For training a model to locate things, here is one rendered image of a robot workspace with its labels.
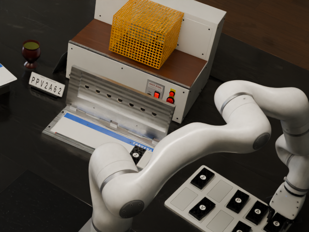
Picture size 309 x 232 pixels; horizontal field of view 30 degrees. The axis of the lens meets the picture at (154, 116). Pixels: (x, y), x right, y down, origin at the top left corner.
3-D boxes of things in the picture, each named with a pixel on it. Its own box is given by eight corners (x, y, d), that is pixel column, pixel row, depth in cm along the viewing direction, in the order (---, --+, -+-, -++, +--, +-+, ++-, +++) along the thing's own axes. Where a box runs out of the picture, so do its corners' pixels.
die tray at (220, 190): (163, 205, 207) (163, 203, 207) (202, 165, 225) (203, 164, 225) (258, 269, 193) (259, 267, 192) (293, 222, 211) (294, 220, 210)
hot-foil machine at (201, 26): (64, 78, 253) (70, 2, 228) (106, 37, 282) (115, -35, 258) (224, 143, 237) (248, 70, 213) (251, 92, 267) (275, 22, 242)
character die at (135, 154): (123, 162, 217) (124, 160, 217) (134, 147, 224) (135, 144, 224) (135, 167, 216) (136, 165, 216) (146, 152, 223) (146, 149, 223)
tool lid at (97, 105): (71, 66, 225) (73, 64, 227) (65, 106, 235) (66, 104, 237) (174, 107, 216) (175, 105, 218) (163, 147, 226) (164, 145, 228)
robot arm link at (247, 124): (101, 188, 167) (120, 232, 157) (86, 166, 158) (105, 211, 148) (253, 108, 169) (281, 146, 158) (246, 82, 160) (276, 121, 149)
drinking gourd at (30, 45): (18, 60, 257) (18, 40, 250) (36, 57, 261) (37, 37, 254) (25, 72, 252) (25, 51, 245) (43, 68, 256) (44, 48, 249)
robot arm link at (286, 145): (260, 109, 180) (274, 160, 203) (294, 140, 170) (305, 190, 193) (282, 93, 181) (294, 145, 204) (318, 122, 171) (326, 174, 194)
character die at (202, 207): (188, 212, 205) (189, 210, 204) (204, 198, 212) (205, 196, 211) (199, 221, 203) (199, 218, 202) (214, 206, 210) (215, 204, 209)
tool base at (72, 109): (41, 136, 224) (41, 129, 221) (68, 107, 239) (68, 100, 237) (143, 181, 215) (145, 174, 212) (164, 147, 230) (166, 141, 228)
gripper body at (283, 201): (278, 182, 197) (266, 206, 202) (305, 199, 193) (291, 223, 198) (287, 174, 202) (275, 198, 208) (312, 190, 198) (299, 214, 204)
